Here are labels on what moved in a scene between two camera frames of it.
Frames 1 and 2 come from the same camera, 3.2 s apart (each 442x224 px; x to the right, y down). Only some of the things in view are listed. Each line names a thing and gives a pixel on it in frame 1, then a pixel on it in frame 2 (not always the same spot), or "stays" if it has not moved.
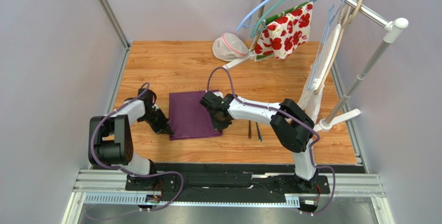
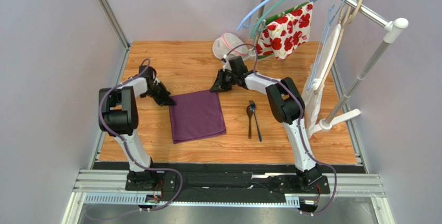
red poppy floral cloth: [283, 33] stays
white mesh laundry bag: [229, 46] stays
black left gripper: [163, 127] -> [165, 99]
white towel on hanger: [311, 98] stays
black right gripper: [218, 119] -> [222, 80]
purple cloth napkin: [189, 118] stays
